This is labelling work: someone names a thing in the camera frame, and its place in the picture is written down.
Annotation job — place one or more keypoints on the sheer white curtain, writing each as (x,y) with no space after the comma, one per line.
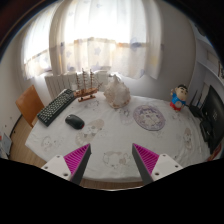
(123,36)

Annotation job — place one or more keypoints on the white radiator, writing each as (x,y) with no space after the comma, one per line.
(73,80)

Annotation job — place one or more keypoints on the black monitor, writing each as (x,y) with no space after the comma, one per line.
(213,113)

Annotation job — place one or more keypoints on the black computer mouse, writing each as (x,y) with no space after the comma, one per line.
(74,121)

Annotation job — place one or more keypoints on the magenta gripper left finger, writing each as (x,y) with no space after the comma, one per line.
(70,167)

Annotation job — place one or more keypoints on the wooden chair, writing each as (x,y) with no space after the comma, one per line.
(29,104)

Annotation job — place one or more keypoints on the wooden model sailing ship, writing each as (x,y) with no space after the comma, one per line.
(86,86)

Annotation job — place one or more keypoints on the white patterned tablecloth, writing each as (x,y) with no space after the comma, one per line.
(111,133)

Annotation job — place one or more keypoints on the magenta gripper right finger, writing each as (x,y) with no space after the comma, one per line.
(152,166)

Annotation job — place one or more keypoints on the black keyboard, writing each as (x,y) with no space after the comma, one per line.
(49,113)

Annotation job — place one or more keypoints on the cartoon boy figurine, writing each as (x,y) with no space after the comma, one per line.
(179,97)

